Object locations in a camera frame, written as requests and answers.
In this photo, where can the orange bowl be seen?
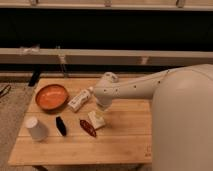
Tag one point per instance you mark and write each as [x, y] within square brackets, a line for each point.
[51, 96]

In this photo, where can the white bottle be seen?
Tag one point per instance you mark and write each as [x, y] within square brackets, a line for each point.
[80, 99]

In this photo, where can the wooden table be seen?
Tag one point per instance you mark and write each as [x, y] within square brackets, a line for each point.
[126, 138]

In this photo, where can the white sponge block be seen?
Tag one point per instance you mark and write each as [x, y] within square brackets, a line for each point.
[96, 119]

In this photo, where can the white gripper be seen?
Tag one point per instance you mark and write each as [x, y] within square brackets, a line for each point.
[101, 111]

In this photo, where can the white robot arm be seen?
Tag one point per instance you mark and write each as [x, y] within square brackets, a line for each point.
[182, 113]

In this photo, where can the dark red oval object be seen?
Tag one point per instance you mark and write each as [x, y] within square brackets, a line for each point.
[86, 126]

